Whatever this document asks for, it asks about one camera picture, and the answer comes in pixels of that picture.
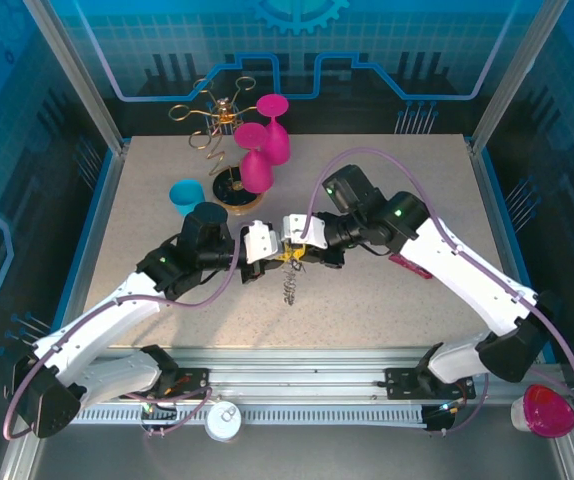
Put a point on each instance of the aluminium side rail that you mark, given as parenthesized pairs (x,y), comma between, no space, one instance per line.
(92,250)
(493,200)

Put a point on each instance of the pink plastic goblet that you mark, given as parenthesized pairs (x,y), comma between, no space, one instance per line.
(274,140)
(256,170)

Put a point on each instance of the aluminium frame post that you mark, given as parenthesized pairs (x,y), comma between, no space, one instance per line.
(79,75)
(507,75)

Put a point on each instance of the red candy packet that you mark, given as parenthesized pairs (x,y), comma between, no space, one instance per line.
(409,265)

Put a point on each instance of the white plastic cup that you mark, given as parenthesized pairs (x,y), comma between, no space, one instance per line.
(518,415)

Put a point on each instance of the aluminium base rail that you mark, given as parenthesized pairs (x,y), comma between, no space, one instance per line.
(297,372)

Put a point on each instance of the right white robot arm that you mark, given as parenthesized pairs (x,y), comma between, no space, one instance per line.
(467,280)

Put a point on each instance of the blue plastic goblet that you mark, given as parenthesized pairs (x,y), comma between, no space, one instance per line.
(184,195)

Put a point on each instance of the pink plastic bowl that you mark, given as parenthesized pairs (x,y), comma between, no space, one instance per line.
(549,410)

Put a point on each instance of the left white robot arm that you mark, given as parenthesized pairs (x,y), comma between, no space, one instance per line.
(92,320)

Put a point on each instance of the white tin can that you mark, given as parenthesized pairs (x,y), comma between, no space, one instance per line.
(223,422)

